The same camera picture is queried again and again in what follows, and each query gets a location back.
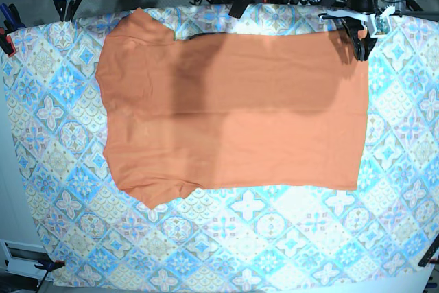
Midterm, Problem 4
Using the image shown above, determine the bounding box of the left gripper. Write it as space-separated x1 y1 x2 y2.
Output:
319 0 402 61

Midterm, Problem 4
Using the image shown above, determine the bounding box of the orange T-shirt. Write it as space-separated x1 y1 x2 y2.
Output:
95 9 368 208

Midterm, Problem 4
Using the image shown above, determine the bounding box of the red black clamp left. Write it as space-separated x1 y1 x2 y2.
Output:
0 27 16 57

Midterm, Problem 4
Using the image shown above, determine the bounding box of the black clamp bottom right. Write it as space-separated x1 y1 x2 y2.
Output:
418 242 438 268

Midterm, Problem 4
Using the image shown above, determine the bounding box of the patterned blue tile tablecloth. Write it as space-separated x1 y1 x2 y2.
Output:
1 14 438 292

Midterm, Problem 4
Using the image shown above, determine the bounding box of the orange black clamp bottom left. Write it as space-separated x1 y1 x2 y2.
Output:
34 260 65 293

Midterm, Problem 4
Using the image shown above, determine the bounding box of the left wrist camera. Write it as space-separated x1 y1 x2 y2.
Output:
371 16 392 38

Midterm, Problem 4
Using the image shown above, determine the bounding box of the blue handled clamp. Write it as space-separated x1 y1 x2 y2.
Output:
1 3 25 32

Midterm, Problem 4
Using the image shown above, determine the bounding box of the white window frame rail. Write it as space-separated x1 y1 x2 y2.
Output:
1 239 49 279

